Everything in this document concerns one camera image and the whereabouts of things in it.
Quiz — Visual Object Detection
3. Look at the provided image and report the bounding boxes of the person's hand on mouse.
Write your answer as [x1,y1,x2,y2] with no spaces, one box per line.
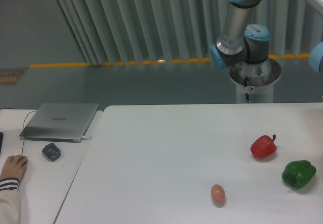
[1,155,28,182]

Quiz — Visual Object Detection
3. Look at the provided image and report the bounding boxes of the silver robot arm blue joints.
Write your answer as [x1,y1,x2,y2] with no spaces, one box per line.
[209,0,322,69]

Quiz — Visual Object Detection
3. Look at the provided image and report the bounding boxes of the cream striped sleeve forearm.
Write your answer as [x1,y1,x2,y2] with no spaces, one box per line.
[1,178,21,223]

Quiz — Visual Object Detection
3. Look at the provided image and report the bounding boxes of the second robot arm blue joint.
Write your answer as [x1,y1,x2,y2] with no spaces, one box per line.
[309,42,323,75]

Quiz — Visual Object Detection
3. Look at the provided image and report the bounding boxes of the black keyboard edge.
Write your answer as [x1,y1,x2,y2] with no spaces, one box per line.
[0,132,4,155]

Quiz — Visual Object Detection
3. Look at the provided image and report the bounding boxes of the silver closed laptop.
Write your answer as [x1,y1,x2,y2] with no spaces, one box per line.
[19,103,99,143]

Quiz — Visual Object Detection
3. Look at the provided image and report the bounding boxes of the grey pleated curtain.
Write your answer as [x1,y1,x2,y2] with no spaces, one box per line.
[57,0,322,65]

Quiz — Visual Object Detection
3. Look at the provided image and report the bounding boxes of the brown egg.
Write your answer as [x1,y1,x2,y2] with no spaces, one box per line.
[210,184,226,205]

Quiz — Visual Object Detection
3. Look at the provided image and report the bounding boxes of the red bell pepper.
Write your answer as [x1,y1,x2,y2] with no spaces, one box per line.
[250,134,277,158]

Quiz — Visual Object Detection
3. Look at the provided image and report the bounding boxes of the green bell pepper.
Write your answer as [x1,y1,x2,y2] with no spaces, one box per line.
[281,160,316,189]

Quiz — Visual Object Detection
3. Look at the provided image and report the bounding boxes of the black mouse cable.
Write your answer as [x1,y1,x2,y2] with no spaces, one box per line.
[21,109,38,157]

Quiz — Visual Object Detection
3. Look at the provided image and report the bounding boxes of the black cable on pedestal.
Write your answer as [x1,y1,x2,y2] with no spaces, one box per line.
[243,76,251,104]

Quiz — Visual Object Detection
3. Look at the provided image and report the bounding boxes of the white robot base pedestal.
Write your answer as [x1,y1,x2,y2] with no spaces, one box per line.
[229,58,282,103]

